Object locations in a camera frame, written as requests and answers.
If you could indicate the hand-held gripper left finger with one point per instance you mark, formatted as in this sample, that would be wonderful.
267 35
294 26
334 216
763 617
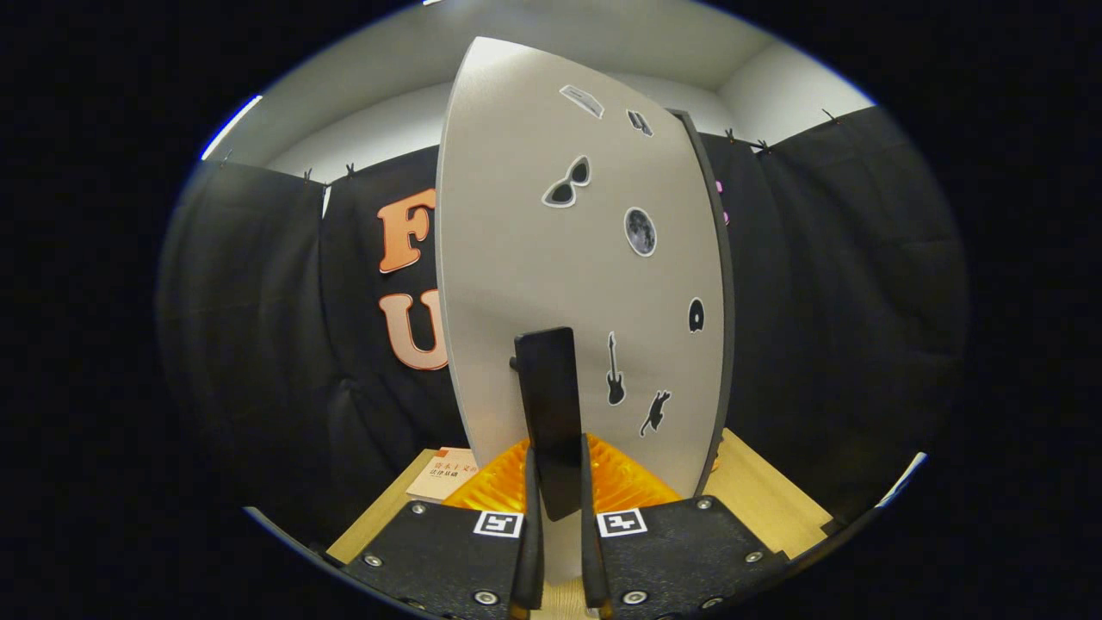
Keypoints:
529 551

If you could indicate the grey shoe cabinet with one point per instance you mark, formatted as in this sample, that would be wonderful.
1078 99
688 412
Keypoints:
729 301

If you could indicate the beige shoe cabinet door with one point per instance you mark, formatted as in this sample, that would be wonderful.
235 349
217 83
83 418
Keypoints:
534 258

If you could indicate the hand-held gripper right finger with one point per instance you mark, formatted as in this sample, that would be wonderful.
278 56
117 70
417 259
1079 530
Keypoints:
594 560

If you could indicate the beige paperback book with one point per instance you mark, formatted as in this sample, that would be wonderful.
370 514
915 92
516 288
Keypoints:
439 478

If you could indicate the black backdrop cloth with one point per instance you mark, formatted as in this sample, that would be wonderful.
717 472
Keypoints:
250 344

